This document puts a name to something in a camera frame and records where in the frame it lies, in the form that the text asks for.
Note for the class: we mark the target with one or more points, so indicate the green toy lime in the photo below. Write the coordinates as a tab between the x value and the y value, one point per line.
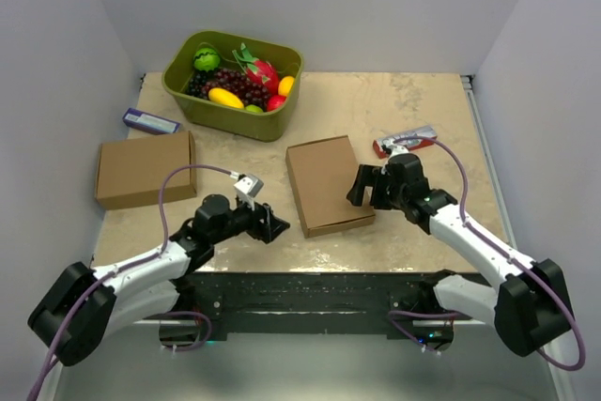
253	109

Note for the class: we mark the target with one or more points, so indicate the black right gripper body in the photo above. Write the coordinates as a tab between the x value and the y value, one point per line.
389	196

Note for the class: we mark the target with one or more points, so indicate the closed brown cardboard box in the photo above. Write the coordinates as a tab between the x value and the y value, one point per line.
131	172

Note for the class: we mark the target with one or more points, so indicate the orange toy fruit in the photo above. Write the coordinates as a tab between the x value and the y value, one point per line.
285	86

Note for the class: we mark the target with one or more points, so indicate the red white snack packet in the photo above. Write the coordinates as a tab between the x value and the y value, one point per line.
411	139

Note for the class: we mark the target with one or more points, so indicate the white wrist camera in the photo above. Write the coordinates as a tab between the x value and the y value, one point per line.
247	187
395	152

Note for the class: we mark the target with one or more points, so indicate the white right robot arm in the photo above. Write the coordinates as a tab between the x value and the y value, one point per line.
525	301

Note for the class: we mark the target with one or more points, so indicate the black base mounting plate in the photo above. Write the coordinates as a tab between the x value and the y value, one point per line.
306	303

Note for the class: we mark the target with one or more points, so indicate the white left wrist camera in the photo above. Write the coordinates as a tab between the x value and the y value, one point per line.
247	187

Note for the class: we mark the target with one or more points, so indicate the red toy apple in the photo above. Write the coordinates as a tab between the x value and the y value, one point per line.
275	102

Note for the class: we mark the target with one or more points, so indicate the olive green plastic bin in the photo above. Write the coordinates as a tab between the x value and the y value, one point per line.
266	127

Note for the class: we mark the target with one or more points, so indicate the pink toy dragon fruit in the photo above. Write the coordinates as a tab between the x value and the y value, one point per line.
258	71

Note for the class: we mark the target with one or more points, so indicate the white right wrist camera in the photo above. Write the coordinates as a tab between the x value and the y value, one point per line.
395	152

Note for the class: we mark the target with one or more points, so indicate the green toy melon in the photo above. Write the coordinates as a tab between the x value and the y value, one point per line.
206	59

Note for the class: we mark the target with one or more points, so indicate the dark purple toy grapes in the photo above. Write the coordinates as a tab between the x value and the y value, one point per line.
239	84

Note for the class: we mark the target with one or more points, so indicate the purple rectangular box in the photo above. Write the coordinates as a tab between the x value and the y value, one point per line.
149	123

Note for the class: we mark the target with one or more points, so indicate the black toy grapes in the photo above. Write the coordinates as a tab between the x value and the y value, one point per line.
197	86

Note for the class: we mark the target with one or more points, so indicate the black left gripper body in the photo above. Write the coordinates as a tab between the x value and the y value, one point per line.
242	219

